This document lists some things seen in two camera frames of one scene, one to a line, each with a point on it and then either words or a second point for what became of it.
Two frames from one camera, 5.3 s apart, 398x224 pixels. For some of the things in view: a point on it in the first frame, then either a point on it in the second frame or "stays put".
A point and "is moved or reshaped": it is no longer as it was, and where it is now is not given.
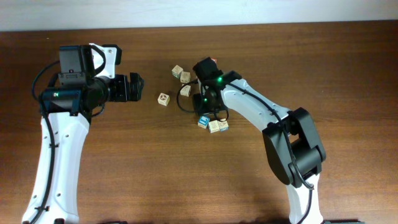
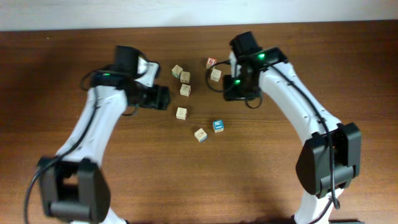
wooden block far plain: x=176 y=70 stays put
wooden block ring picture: x=163 y=99 is moved or reshaped
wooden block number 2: x=214 y=126 → x=200 y=135
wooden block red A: x=186 y=91 stays put
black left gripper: x=122 y=94 → x=148 y=99
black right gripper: x=199 y=109 → x=237 y=94
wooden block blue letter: x=203 y=121 → x=218 y=126
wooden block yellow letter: x=185 y=77 stays put
